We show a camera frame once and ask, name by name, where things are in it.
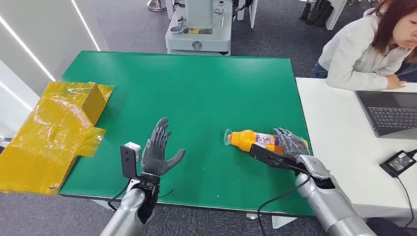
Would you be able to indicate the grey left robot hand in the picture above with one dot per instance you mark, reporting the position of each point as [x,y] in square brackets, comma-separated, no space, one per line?
[156,156]

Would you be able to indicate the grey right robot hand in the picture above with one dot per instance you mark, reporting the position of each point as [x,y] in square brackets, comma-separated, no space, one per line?
[291,145]

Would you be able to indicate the orange plastic bottle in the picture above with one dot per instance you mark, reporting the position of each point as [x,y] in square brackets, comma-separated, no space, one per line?
[244,138]

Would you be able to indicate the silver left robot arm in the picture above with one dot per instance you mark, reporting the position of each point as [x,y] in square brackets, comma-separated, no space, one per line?
[127,211]

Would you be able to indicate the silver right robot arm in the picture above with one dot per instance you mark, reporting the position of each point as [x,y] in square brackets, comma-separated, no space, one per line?
[325,202]

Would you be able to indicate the white robot base machine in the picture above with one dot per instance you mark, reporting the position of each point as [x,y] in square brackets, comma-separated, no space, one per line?
[198,32]

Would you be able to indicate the white desk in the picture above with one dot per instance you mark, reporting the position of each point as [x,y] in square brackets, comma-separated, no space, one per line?
[332,130]

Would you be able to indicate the green-topped table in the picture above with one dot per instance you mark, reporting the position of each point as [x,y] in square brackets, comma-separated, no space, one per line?
[195,91]

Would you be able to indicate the grey laptop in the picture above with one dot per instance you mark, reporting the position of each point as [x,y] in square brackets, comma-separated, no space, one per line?
[391,114]

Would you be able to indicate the black power adapter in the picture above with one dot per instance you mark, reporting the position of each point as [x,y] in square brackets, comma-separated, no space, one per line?
[398,163]

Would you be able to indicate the yellow film-wrapped cardboard box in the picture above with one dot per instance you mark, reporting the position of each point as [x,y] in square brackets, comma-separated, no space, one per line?
[49,140]

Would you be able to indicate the person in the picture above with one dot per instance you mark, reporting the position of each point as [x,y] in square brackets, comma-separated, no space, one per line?
[351,52]

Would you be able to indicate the person's hand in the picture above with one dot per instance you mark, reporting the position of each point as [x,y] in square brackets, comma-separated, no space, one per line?
[395,82]

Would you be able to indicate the black seat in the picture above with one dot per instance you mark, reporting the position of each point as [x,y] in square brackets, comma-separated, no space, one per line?
[391,228]

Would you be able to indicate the black boots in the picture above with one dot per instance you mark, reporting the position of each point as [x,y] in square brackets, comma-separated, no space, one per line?
[317,13]

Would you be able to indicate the white partition panel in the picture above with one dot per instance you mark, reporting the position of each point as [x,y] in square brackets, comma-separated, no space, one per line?
[335,14]

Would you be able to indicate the metal chair base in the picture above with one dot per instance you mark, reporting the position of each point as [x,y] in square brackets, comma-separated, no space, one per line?
[156,6]

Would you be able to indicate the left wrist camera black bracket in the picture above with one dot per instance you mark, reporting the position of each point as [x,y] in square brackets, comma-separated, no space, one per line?
[127,163]

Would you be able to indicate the wrist camera black bracket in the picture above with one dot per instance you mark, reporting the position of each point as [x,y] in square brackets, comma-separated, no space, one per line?
[262,153]
[127,163]

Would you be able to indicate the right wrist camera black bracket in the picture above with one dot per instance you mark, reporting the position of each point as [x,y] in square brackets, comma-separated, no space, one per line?
[262,153]

